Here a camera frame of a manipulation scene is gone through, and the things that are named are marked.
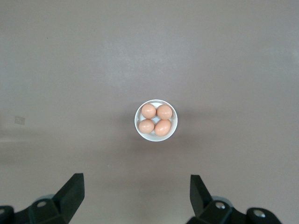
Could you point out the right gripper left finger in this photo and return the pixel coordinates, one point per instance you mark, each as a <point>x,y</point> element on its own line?
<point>65,200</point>

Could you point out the brown egg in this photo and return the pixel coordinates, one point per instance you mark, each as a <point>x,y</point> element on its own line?
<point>146,126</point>
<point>164,112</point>
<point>162,127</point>
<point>148,110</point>

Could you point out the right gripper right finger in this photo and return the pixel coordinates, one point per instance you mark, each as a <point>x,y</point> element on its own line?
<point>203,205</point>

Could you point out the white round bowl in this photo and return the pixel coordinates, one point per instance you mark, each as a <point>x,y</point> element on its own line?
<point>154,138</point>

